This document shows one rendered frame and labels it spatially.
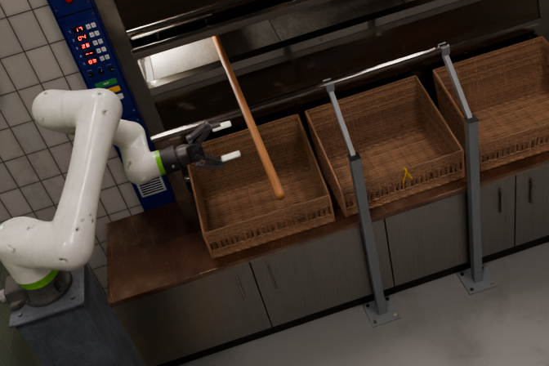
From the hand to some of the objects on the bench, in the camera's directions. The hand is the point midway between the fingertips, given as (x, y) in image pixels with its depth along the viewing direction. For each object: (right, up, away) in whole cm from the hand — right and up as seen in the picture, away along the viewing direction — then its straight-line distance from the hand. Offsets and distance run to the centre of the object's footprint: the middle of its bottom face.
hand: (232, 139), depth 233 cm
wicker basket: (+66, -10, +64) cm, 93 cm away
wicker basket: (+10, -28, +61) cm, 68 cm away
